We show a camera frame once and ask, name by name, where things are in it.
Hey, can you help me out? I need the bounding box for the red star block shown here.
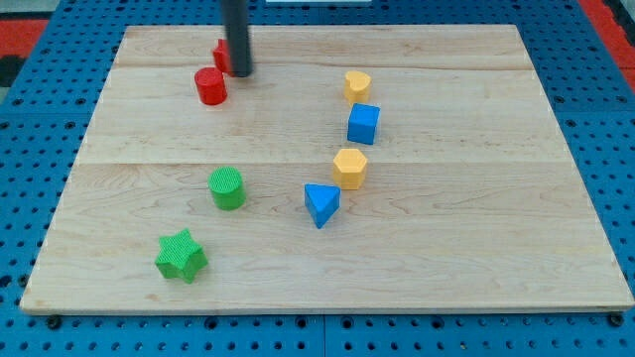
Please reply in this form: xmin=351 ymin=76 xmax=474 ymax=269
xmin=211 ymin=39 xmax=234 ymax=76

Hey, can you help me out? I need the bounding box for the yellow heart block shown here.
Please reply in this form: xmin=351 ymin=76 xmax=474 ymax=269
xmin=343 ymin=70 xmax=372 ymax=105

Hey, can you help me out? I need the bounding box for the green star block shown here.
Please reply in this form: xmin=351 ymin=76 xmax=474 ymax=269
xmin=155 ymin=228 xmax=208 ymax=284

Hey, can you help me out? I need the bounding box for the blue triangle block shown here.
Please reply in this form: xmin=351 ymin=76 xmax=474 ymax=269
xmin=304 ymin=183 xmax=341 ymax=229

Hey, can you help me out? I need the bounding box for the yellow hexagon block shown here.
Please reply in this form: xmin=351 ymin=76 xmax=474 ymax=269
xmin=332 ymin=149 xmax=368 ymax=190

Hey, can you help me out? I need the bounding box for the blue cube block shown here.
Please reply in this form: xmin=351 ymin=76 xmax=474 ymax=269
xmin=346 ymin=103 xmax=380 ymax=145

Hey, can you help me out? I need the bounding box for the light wooden board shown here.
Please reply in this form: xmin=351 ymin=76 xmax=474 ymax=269
xmin=20 ymin=25 xmax=634 ymax=315

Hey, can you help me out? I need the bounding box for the green cylinder block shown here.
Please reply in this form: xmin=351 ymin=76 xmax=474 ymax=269
xmin=208 ymin=167 xmax=246 ymax=210

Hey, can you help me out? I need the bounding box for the red cylinder block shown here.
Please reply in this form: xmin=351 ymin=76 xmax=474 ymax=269
xmin=194 ymin=67 xmax=227 ymax=105

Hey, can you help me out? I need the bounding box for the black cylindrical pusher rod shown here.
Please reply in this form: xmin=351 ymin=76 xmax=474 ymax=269
xmin=220 ymin=0 xmax=253 ymax=77

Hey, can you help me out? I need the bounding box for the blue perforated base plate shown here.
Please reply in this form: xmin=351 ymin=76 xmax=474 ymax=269
xmin=1 ymin=0 xmax=634 ymax=356

